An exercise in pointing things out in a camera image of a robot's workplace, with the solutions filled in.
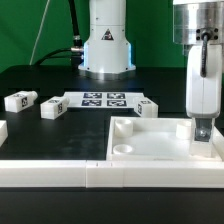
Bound white front fence rail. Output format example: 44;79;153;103
0;160;224;188

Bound thin white cord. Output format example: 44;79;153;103
29;0;52;66

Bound white marker tag sheet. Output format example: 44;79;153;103
64;92;144;108

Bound white left fence piece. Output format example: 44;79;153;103
0;120;8;147

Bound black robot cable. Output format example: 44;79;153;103
34;0;85;66

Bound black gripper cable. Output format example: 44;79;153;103
199;30;212;78

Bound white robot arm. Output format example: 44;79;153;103
79;0;224;142

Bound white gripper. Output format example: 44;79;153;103
186;45;222;142

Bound white square tabletop part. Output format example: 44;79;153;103
106;117;224;162

